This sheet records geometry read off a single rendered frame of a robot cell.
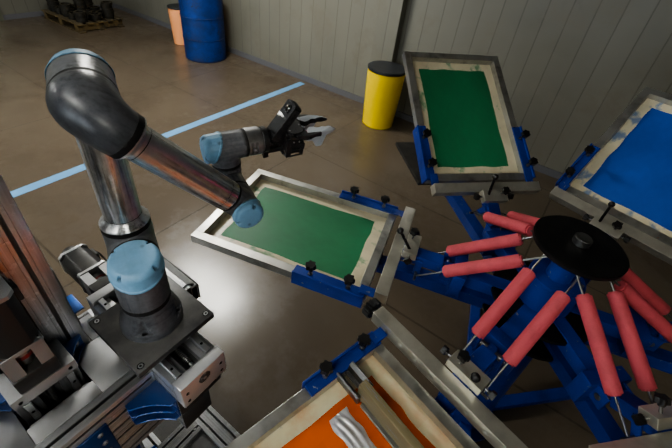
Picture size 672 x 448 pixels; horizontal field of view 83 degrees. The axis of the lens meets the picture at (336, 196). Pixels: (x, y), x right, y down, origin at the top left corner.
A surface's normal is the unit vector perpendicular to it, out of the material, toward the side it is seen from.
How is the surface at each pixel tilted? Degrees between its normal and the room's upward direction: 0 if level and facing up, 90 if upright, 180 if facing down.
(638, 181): 32
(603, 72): 90
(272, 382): 0
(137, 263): 8
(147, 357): 0
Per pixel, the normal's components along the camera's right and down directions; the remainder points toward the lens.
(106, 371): 0.10, -0.79
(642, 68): -0.58, 0.45
